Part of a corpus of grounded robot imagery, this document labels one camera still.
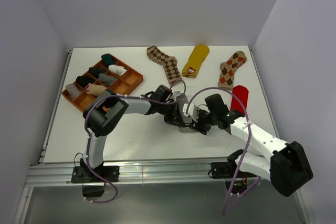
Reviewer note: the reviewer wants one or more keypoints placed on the black rolled sock upper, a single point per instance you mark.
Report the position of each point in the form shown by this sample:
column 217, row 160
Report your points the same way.
column 96, row 71

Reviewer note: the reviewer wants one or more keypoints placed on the dark green rolled sock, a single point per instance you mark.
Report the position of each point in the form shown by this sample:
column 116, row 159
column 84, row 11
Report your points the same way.
column 107, row 60

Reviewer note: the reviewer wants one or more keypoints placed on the black rolled sock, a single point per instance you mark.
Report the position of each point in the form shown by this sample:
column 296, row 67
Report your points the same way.
column 96, row 71
column 83, row 81

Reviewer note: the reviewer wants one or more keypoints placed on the orange argyle sock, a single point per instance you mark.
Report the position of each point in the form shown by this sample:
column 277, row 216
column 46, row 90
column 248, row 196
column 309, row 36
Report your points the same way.
column 228, row 69

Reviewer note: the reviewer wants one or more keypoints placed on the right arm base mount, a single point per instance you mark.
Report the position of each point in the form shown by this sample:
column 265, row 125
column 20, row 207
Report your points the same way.
column 225, row 170

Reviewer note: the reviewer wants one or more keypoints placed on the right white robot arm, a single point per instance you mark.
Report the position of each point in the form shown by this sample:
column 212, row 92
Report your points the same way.
column 284, row 164

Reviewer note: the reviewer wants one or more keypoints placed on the grey sock with black stripes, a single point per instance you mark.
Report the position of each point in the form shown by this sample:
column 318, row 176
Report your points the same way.
column 185, row 127

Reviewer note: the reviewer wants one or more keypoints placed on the orange compartment tray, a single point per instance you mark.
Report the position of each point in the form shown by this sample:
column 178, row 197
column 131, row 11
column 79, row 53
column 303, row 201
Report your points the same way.
column 110, row 73

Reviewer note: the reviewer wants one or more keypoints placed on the beige pink rolled sock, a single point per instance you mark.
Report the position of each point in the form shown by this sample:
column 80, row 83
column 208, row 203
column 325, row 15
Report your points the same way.
column 95, row 89

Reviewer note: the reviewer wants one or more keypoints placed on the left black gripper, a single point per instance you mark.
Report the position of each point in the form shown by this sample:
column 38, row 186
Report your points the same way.
column 174, row 119

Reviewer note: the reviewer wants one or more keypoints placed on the grey rolled sock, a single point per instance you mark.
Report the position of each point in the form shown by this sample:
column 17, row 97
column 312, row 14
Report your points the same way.
column 106, row 79

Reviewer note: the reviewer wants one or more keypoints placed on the red sock with white print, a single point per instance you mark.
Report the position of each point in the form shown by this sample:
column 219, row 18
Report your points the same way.
column 241, row 93

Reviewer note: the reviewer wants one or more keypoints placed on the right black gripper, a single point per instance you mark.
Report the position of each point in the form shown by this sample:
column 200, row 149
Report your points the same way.
column 197, row 125

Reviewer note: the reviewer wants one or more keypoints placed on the white rolled sock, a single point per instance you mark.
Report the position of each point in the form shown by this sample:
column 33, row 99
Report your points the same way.
column 118, row 70

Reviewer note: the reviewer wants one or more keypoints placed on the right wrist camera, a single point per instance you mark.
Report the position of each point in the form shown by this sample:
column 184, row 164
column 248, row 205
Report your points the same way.
column 190, row 111

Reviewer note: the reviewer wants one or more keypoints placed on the yellow sock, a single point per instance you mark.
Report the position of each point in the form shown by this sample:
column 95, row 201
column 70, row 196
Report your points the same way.
column 197, row 57

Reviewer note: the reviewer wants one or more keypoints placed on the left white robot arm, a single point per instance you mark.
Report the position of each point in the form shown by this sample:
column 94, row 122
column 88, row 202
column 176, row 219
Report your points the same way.
column 105, row 112

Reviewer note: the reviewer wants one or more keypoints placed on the black rolled sock lower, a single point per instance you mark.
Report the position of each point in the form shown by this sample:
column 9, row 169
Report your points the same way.
column 83, row 81

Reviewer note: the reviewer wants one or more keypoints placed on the brown argyle sock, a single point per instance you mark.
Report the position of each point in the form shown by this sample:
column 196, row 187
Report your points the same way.
column 169, row 63

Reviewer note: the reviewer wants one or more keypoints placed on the taupe sock with red cuff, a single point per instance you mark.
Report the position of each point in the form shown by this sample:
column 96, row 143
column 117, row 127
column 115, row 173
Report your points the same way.
column 73, row 91

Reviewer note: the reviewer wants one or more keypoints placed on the black box under rail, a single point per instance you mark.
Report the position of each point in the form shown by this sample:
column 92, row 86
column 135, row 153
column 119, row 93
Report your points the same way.
column 92, row 191

